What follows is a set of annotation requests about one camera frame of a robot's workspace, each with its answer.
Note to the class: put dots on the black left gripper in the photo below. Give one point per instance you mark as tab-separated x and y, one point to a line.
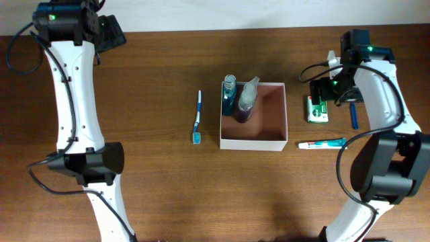
112	34

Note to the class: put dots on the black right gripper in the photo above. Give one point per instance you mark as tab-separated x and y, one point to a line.
320	91

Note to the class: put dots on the purple foam pump bottle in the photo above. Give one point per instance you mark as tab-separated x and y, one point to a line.
247	100

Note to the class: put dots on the blue Listerine mouthwash bottle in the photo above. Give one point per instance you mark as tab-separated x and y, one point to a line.
229	90

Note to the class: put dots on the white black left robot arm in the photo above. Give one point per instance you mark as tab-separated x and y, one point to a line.
72	35

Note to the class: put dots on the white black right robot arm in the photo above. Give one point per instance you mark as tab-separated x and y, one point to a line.
379	168

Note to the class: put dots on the green soap box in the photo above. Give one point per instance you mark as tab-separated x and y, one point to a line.
317	113

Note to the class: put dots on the blue disposable razor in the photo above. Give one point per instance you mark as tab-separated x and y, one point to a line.
354	120

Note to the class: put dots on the white teal toothpaste tube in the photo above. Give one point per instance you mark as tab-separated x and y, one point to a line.
323	144

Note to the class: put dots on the pink open box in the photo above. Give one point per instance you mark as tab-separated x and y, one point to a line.
265	130

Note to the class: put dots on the blue white toothbrush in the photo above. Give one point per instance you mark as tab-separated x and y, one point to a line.
196	136

